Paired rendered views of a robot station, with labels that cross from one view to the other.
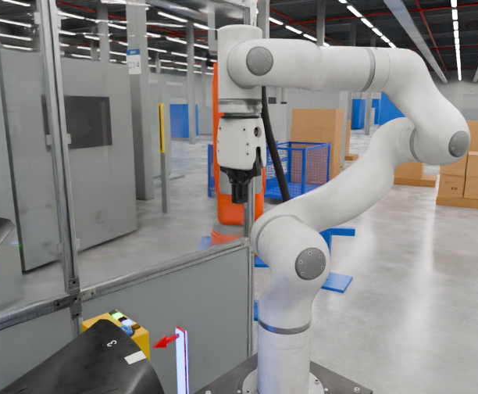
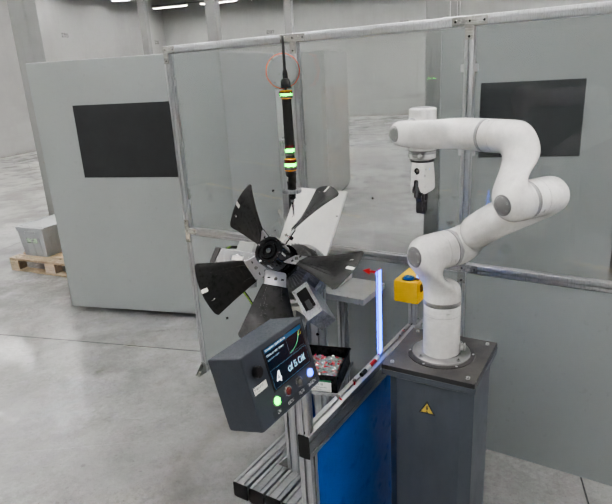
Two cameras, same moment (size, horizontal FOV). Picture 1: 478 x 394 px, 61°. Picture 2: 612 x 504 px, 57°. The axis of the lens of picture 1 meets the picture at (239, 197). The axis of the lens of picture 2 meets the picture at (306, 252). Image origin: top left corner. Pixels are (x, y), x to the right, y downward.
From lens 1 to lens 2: 167 cm
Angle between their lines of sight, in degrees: 75
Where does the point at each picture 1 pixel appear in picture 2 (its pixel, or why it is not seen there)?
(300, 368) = (431, 332)
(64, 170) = (466, 174)
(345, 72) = (459, 139)
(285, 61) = (402, 134)
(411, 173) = not seen: outside the picture
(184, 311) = (564, 329)
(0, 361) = not seen: hidden behind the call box
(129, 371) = (341, 270)
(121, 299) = (498, 286)
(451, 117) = (505, 183)
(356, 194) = (465, 226)
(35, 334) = not seen: hidden behind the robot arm
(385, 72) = (483, 140)
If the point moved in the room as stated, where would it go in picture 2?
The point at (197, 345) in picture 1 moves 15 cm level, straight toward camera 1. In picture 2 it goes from (576, 371) to (548, 379)
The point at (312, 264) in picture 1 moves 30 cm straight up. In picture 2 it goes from (412, 257) to (412, 158)
